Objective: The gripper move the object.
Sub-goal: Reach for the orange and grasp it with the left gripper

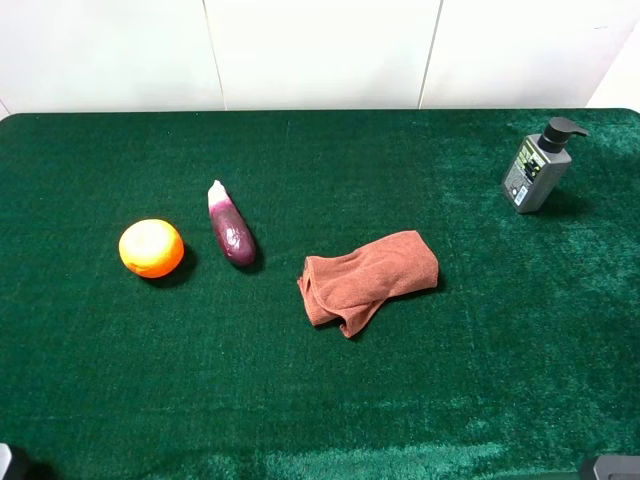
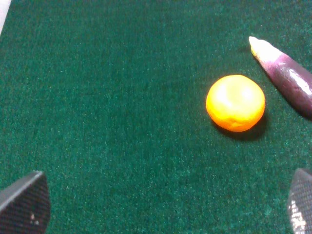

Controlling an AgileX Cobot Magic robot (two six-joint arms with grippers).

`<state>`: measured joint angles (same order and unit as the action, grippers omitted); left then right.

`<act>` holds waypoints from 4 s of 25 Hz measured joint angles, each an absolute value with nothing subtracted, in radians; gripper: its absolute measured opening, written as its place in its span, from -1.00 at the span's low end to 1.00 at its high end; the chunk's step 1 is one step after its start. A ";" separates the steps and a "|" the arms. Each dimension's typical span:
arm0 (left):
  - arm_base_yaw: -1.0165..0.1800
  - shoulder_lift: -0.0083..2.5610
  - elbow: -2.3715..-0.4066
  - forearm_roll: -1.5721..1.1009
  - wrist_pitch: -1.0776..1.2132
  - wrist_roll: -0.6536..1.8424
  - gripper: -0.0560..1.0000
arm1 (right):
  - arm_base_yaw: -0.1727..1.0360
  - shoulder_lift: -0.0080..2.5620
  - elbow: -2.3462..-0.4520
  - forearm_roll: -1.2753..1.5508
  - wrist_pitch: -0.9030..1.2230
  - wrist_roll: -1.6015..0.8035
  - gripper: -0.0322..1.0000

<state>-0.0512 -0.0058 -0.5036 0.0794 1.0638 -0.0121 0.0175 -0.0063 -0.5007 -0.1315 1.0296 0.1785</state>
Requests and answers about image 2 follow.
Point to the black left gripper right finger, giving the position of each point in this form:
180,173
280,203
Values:
299,204

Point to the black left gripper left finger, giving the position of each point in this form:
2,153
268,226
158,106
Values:
25,205

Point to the orange mandarin fruit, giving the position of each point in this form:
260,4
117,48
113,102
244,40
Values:
235,103

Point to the purple white eggplant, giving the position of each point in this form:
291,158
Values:
291,79

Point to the green felt table mat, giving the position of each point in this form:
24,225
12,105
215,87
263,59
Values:
108,98

